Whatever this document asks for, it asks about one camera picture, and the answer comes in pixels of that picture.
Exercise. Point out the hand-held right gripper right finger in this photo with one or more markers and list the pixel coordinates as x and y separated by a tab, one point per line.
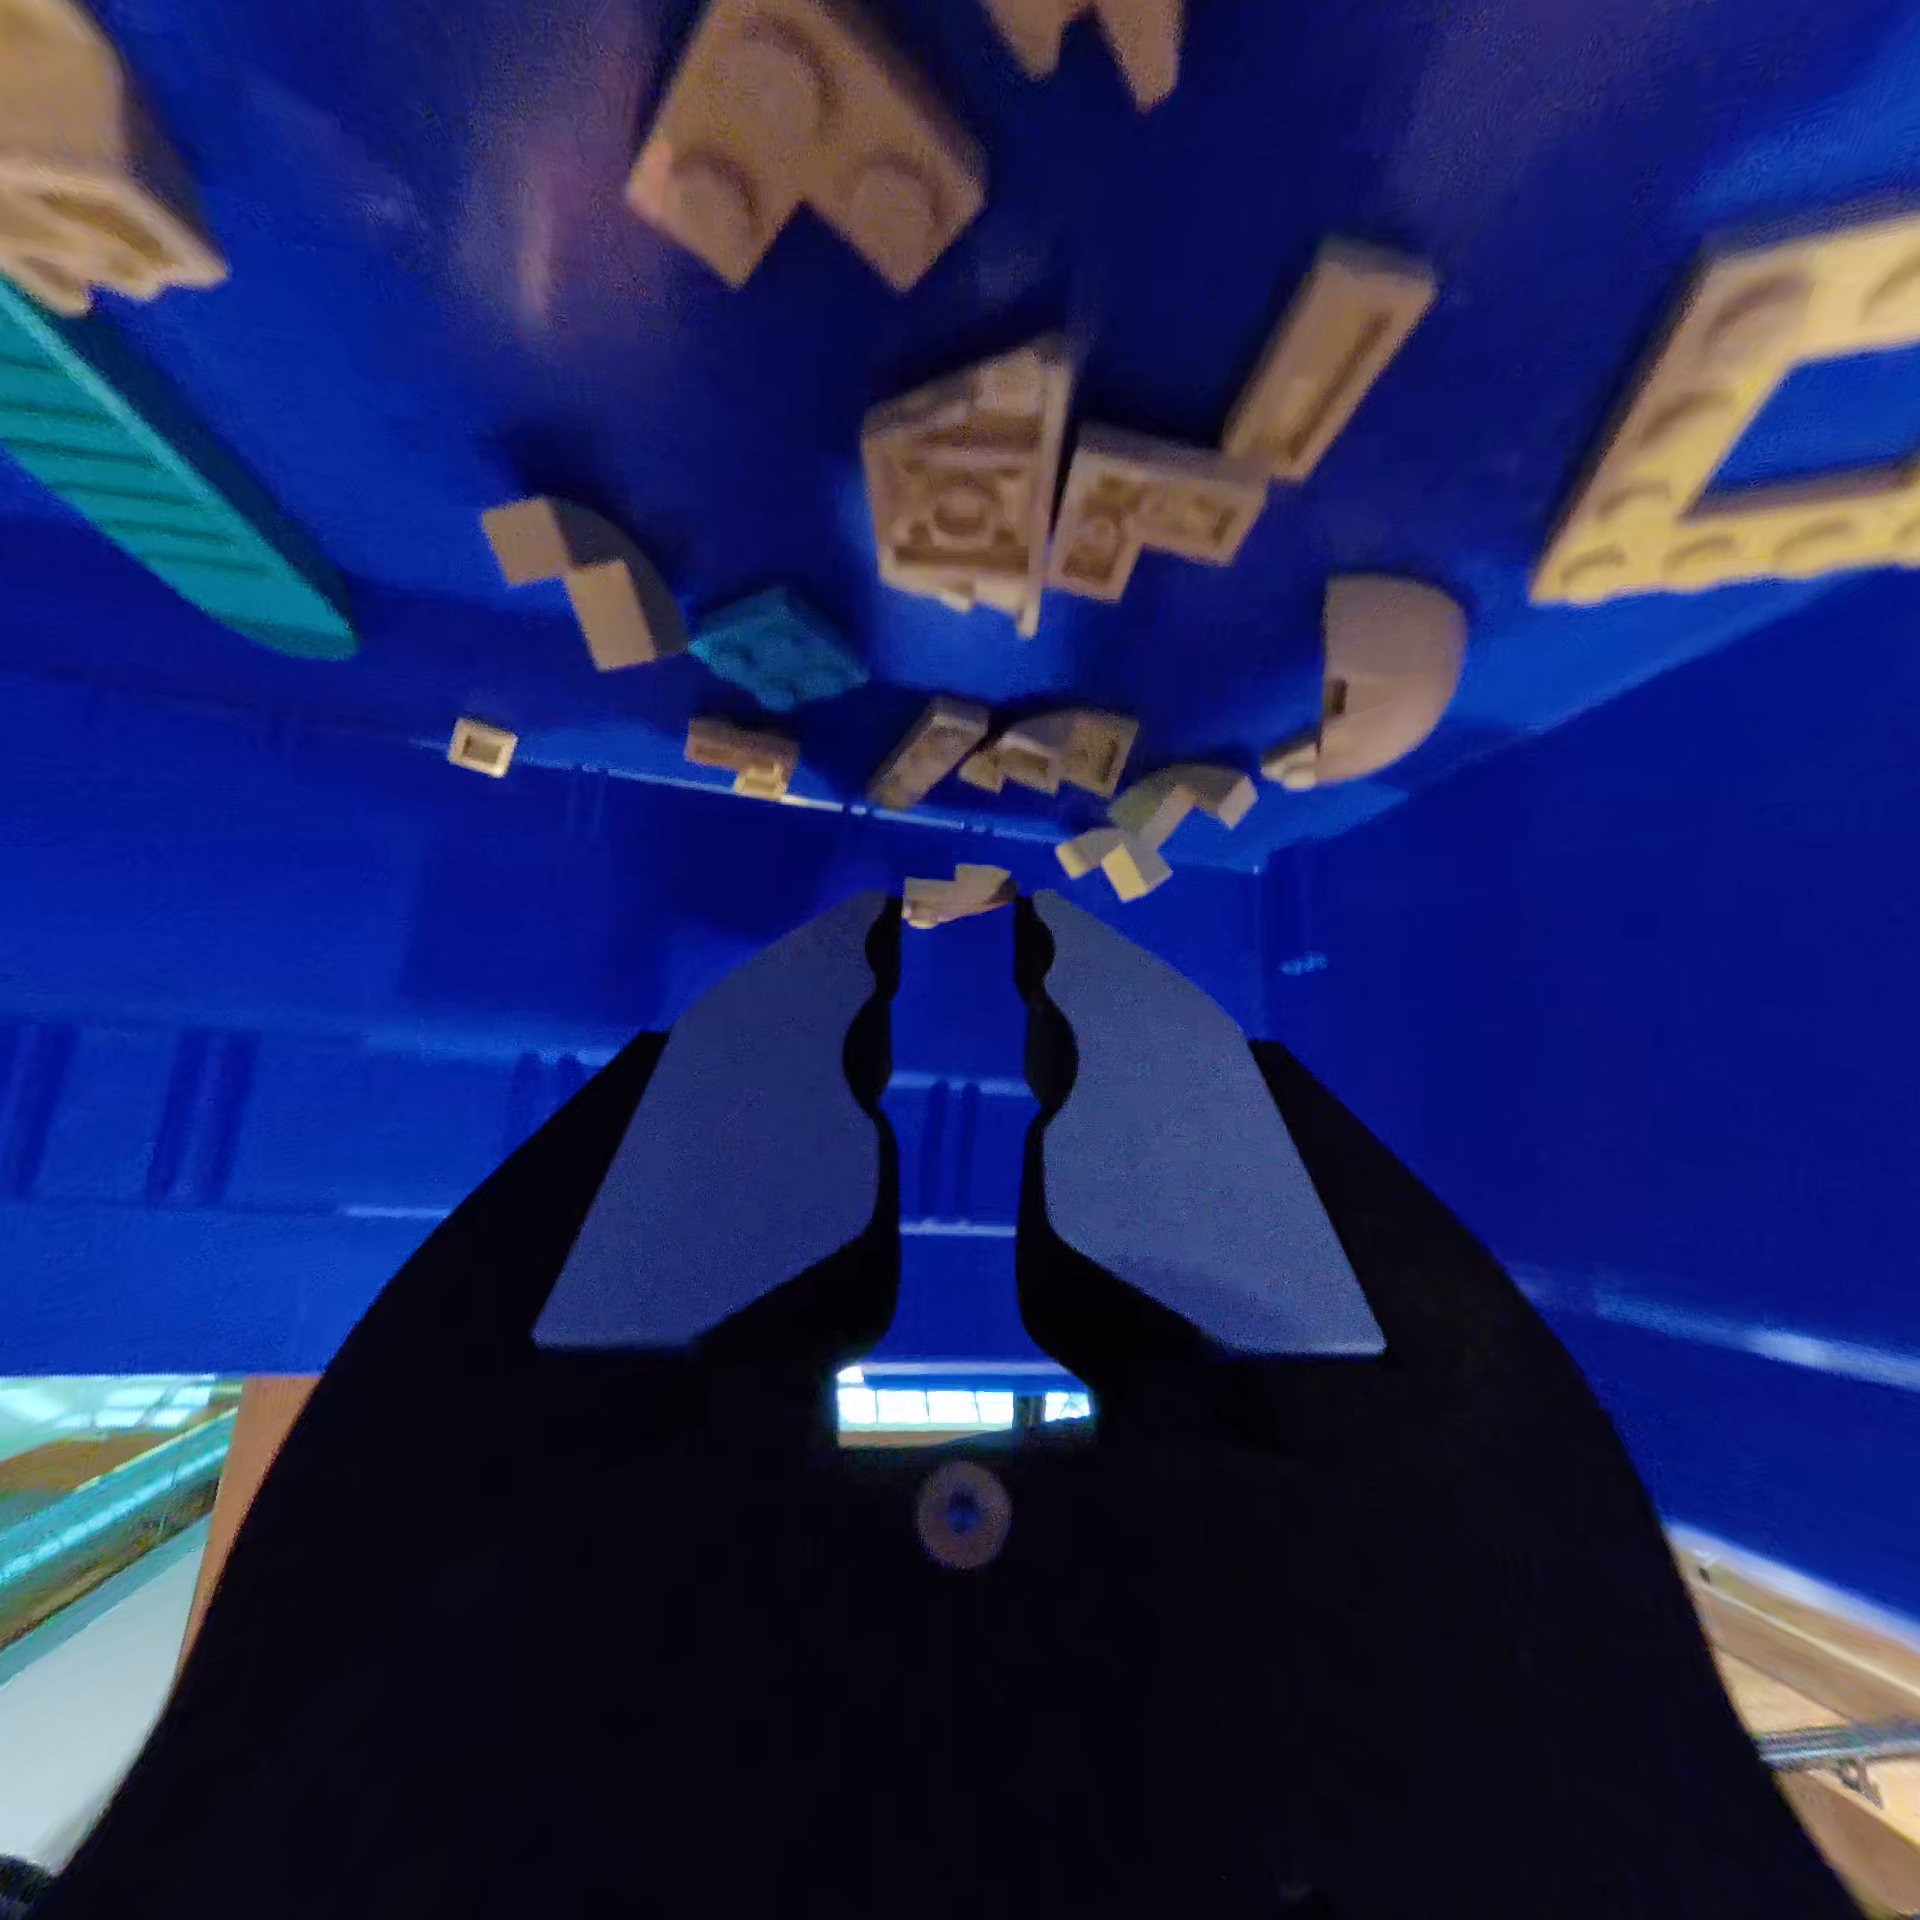
1198	1187

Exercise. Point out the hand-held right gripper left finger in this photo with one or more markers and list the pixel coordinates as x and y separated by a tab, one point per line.
723	1170

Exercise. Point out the small tan brick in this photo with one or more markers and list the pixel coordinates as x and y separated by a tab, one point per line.
962	894

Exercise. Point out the large blue plastic bin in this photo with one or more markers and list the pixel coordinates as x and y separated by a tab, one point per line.
1578	973

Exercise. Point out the small teal plate brick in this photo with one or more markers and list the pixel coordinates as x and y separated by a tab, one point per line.
780	651

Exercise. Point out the pile of tan toy bricks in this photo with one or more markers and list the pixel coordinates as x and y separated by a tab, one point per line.
962	497

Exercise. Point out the long teal ribbed piece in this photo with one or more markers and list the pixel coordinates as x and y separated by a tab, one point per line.
164	509

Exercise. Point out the yellow square frame brick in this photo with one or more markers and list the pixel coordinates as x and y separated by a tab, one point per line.
1635	497

